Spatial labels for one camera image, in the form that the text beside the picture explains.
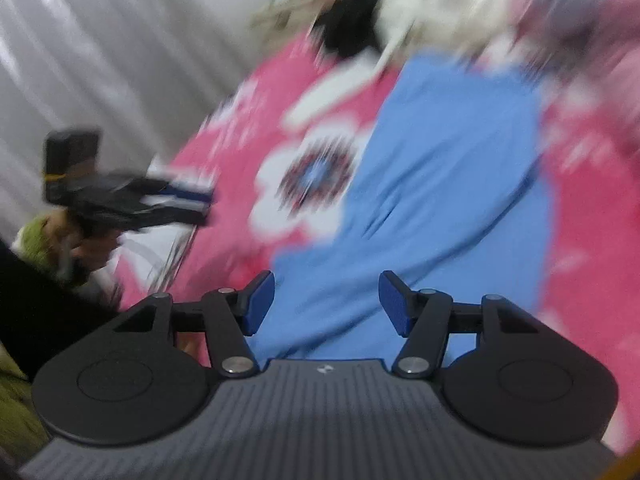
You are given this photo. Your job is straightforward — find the black garment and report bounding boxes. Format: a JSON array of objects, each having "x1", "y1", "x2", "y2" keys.
[{"x1": 312, "y1": 0, "x2": 382, "y2": 60}]

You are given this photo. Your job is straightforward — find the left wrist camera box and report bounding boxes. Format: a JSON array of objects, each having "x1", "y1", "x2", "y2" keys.
[{"x1": 42, "y1": 127, "x2": 102, "y2": 205}]

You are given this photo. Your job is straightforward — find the grey curtain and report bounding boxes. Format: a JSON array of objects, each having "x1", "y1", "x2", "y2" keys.
[{"x1": 1, "y1": 0, "x2": 248, "y2": 238}]

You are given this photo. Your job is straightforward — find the pink floral bed blanket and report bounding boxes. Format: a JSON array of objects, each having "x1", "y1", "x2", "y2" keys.
[{"x1": 117, "y1": 38, "x2": 639, "y2": 451}]

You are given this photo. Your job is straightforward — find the light blue t-shirt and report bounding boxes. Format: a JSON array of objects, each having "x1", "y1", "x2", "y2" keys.
[{"x1": 250, "y1": 56, "x2": 552, "y2": 362}]

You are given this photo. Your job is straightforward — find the pink grey quilt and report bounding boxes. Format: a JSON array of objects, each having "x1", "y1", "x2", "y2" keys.
[{"x1": 511, "y1": 0, "x2": 639, "y2": 122}]

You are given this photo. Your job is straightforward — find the operator left hand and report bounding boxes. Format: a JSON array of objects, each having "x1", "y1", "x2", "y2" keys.
[{"x1": 42, "y1": 209, "x2": 122, "y2": 271}]

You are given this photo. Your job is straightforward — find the white knit sweater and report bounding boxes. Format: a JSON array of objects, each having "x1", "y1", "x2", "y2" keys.
[{"x1": 374, "y1": 0, "x2": 509, "y2": 73}]

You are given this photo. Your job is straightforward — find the green fuzzy sleeve forearm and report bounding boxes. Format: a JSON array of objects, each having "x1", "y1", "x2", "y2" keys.
[{"x1": 11, "y1": 211, "x2": 66, "y2": 275}]

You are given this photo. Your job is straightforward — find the cream nightstand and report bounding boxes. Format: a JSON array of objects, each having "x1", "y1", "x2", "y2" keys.
[{"x1": 250, "y1": 0, "x2": 335, "y2": 54}]

